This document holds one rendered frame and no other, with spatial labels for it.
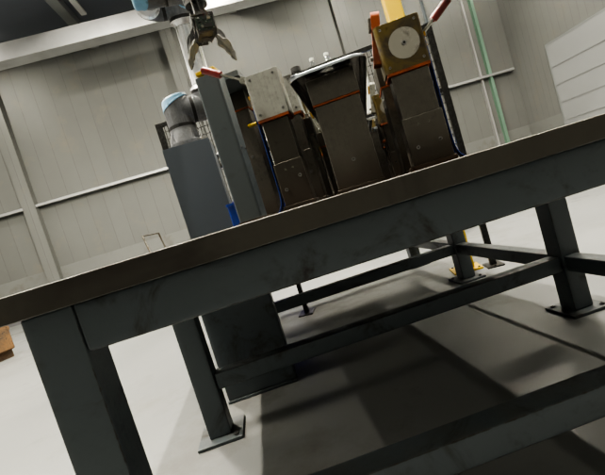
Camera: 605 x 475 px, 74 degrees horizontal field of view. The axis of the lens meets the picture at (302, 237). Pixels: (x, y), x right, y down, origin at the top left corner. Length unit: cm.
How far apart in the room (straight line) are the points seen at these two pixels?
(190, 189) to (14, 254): 1097
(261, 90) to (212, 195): 76
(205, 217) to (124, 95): 1028
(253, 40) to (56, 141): 570
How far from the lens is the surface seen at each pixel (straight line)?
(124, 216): 1150
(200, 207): 177
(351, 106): 104
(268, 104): 110
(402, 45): 109
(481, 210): 75
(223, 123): 123
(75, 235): 1193
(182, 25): 198
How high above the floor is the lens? 70
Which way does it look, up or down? 4 degrees down
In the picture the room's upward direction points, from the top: 17 degrees counter-clockwise
